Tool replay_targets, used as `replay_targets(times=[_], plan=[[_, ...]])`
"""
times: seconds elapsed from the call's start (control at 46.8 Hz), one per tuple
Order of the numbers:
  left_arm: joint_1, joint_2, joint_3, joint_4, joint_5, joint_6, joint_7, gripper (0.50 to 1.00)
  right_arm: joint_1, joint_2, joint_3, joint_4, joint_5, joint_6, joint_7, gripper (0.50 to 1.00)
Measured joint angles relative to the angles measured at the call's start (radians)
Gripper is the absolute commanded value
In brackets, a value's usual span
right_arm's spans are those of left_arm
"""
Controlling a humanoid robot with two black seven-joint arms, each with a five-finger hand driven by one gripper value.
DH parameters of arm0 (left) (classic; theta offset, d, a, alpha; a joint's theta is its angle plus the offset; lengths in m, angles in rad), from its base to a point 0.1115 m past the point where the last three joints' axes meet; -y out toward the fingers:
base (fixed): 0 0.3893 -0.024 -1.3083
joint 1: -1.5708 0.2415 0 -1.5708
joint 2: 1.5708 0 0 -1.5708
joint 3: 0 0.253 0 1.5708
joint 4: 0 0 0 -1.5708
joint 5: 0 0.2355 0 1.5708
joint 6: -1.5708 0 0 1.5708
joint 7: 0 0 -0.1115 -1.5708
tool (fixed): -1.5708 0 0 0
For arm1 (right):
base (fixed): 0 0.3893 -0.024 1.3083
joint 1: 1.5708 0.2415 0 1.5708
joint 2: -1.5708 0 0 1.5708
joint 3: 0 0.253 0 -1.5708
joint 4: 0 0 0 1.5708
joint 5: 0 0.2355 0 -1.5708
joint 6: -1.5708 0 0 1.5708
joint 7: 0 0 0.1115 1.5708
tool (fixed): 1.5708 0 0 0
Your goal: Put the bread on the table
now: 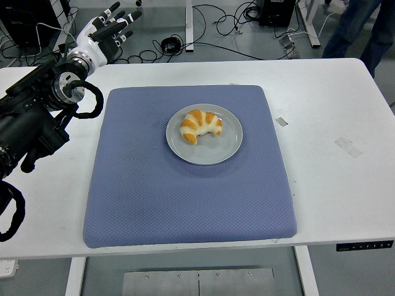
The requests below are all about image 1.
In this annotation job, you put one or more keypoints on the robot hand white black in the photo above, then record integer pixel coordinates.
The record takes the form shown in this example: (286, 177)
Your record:
(92, 46)

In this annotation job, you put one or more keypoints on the croissant bread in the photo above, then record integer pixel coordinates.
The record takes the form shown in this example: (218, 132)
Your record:
(197, 120)

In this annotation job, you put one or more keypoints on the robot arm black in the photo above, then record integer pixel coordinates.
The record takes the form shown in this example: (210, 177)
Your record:
(27, 123)

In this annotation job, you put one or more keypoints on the large black computer case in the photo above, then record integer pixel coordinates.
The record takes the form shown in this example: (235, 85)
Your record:
(24, 21)

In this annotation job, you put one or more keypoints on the white desk leg straight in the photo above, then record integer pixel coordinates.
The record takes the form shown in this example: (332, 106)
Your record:
(189, 24)

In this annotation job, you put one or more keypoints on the blue quilted mat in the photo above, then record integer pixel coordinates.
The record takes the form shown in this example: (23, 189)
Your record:
(154, 191)

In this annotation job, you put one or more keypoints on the grey round plate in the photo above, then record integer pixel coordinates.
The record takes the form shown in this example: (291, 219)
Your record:
(216, 151)

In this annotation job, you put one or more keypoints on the small black computer case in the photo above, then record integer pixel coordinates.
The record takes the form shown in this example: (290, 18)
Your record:
(276, 12)

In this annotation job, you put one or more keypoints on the grey metal pedal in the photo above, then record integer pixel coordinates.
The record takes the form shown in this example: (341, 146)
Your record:
(290, 46)

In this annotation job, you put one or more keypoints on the small clear tape piece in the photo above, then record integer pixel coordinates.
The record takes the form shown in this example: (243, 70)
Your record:
(281, 121)

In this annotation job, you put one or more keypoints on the white desk leg with foot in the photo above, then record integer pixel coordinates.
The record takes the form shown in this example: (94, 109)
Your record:
(308, 24)

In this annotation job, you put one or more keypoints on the white table leg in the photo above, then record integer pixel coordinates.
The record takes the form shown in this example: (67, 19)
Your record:
(75, 277)
(307, 274)

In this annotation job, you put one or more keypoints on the white power strip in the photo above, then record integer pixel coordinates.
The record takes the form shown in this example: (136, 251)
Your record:
(7, 268)

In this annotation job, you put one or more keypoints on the person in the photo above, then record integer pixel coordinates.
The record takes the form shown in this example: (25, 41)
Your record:
(348, 31)

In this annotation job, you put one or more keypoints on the large clear tape piece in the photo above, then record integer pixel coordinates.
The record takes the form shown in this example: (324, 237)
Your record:
(348, 147)

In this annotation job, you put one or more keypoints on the black table control panel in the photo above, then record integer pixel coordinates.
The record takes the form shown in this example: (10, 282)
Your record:
(364, 246)

